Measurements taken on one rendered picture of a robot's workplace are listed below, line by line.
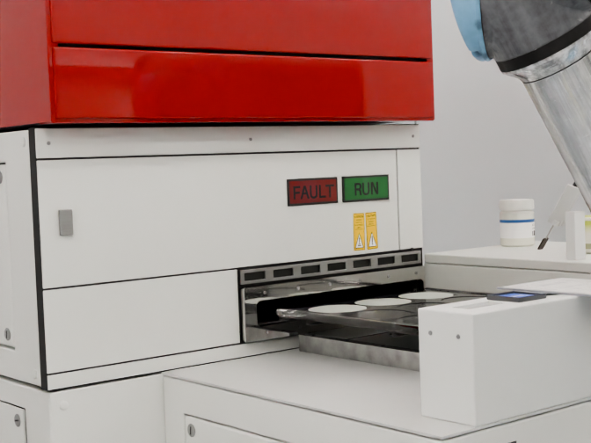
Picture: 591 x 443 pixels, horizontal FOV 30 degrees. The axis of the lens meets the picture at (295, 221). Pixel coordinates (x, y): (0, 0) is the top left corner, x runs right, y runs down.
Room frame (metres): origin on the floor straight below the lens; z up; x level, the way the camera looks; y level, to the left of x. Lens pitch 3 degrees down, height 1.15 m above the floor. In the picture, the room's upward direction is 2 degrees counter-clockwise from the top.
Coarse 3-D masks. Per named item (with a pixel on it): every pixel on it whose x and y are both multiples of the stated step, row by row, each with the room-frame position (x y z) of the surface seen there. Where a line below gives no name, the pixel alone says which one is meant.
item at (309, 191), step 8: (296, 184) 1.97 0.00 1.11; (304, 184) 1.98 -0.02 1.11; (312, 184) 1.99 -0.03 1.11; (320, 184) 2.00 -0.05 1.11; (328, 184) 2.01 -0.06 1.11; (296, 192) 1.97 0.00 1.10; (304, 192) 1.98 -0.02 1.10; (312, 192) 1.99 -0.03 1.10; (320, 192) 2.00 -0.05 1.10; (328, 192) 2.01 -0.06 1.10; (336, 192) 2.03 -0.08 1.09; (296, 200) 1.97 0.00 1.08; (304, 200) 1.98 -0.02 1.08; (312, 200) 1.99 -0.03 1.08; (320, 200) 2.00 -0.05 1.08; (328, 200) 2.01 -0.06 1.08
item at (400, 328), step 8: (280, 312) 1.88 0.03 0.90; (288, 312) 1.86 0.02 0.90; (296, 312) 1.85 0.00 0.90; (304, 312) 1.83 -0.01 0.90; (312, 320) 1.81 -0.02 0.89; (320, 320) 1.80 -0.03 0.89; (328, 320) 1.78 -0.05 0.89; (336, 320) 1.76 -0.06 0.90; (344, 320) 1.75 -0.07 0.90; (352, 320) 1.74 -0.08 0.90; (360, 320) 1.72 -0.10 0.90; (368, 320) 1.71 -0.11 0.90; (368, 328) 1.71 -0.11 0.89; (376, 328) 1.69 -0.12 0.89; (384, 328) 1.68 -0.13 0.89; (392, 328) 1.66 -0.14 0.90; (400, 328) 1.65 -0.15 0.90; (408, 328) 1.64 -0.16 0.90; (416, 328) 1.63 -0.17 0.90
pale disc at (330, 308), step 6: (324, 306) 1.92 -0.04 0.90; (330, 306) 1.92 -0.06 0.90; (336, 306) 1.91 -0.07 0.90; (342, 306) 1.91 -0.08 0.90; (348, 306) 1.91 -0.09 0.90; (354, 306) 1.91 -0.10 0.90; (360, 306) 1.90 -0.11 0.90; (324, 312) 1.84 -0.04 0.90; (330, 312) 1.84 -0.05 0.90; (336, 312) 1.84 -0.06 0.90
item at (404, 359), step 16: (304, 336) 1.92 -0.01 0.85; (320, 336) 1.90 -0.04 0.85; (320, 352) 1.89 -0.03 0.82; (336, 352) 1.86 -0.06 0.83; (352, 352) 1.82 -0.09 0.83; (368, 352) 1.79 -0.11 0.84; (384, 352) 1.76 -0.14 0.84; (400, 352) 1.73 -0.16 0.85; (416, 352) 1.71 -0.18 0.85; (416, 368) 1.71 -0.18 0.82
